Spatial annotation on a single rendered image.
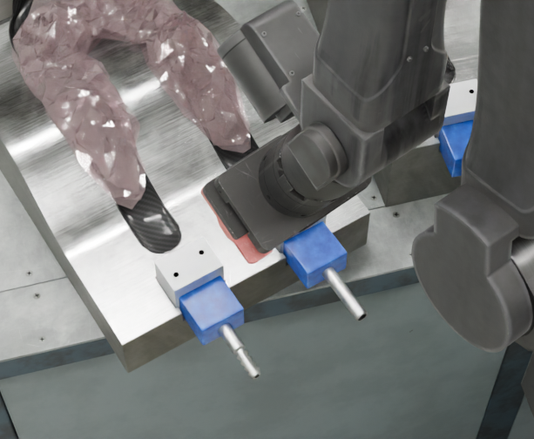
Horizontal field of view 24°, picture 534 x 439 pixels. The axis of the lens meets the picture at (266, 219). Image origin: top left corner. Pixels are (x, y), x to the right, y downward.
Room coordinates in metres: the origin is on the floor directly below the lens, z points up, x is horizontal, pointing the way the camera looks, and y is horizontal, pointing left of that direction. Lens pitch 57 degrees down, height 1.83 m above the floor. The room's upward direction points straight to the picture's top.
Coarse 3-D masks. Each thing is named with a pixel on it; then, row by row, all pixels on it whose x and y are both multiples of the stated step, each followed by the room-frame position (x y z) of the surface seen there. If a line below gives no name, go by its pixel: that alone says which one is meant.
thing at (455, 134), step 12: (456, 84) 0.75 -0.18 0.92; (468, 84) 0.75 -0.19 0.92; (456, 96) 0.74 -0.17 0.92; (468, 96) 0.74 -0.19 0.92; (456, 108) 0.72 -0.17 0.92; (468, 108) 0.72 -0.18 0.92; (444, 120) 0.71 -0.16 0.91; (456, 120) 0.72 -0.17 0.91; (468, 120) 0.72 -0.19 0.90; (444, 132) 0.70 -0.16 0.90; (456, 132) 0.70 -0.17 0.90; (468, 132) 0.70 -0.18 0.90; (444, 144) 0.70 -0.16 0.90; (456, 144) 0.69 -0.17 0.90; (444, 156) 0.69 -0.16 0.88; (456, 156) 0.68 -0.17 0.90; (456, 168) 0.67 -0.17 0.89
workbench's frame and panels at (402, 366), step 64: (256, 320) 0.59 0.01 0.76; (320, 320) 0.66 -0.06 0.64; (384, 320) 0.68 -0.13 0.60; (0, 384) 0.57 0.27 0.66; (64, 384) 0.59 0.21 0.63; (128, 384) 0.60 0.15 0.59; (192, 384) 0.62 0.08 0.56; (256, 384) 0.64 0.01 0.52; (320, 384) 0.66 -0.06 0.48; (384, 384) 0.68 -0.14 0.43; (448, 384) 0.70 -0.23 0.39; (512, 384) 0.72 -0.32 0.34
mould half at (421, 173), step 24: (312, 0) 0.94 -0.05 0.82; (456, 0) 0.89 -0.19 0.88; (480, 0) 0.89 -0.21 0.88; (456, 24) 0.85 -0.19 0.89; (456, 48) 0.82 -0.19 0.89; (456, 72) 0.79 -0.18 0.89; (432, 144) 0.70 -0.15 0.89; (384, 168) 0.71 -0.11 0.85; (408, 168) 0.70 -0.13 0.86; (432, 168) 0.70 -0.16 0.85; (384, 192) 0.70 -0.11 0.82; (408, 192) 0.70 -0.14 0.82; (432, 192) 0.70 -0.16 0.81
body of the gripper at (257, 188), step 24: (240, 168) 0.53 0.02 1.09; (264, 168) 0.52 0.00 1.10; (240, 192) 0.51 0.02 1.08; (264, 192) 0.51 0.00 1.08; (288, 192) 0.49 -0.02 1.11; (240, 216) 0.50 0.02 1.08; (264, 216) 0.50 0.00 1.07; (288, 216) 0.50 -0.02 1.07; (312, 216) 0.51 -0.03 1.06; (264, 240) 0.48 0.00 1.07
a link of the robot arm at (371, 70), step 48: (336, 0) 0.47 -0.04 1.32; (384, 0) 0.45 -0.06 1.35; (432, 0) 0.46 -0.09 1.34; (336, 48) 0.47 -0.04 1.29; (384, 48) 0.44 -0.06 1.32; (432, 48) 0.46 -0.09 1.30; (336, 96) 0.46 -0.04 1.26; (384, 96) 0.44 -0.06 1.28; (432, 96) 0.47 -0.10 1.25; (384, 144) 0.45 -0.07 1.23
